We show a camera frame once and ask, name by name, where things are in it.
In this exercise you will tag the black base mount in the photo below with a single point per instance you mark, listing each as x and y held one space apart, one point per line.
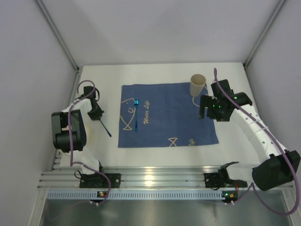
98 181
216 181

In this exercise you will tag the beige cup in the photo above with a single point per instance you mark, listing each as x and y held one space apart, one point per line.
197 83

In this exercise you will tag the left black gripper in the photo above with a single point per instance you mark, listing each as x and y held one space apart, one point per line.
96 113

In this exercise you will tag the blue metallic fork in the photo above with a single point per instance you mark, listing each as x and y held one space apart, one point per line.
136 104

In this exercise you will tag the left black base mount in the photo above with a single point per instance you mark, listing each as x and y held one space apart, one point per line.
98 181

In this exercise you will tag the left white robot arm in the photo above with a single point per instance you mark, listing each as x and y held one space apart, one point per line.
74 131

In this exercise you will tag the aluminium corner post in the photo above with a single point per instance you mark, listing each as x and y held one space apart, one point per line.
264 32
45 13

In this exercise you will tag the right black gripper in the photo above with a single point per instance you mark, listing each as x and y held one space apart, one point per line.
208 109

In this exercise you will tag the cream round plate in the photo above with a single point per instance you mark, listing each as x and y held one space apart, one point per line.
90 135

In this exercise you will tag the blue fish placemat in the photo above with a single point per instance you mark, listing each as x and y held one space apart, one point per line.
168 116

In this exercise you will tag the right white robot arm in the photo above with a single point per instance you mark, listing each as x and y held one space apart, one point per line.
276 164

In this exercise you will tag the left aluminium corner post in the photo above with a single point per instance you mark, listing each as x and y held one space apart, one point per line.
45 13

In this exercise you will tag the slotted grey cable duct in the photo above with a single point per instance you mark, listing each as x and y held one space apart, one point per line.
142 195

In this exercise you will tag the blue metallic spoon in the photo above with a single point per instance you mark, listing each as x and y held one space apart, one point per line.
105 128

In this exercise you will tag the right aluminium corner post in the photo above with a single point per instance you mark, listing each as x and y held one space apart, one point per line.
264 32

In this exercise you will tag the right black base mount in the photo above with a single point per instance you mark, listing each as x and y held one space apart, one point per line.
216 181

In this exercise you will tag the aluminium rail frame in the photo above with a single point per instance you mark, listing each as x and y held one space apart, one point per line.
178 167

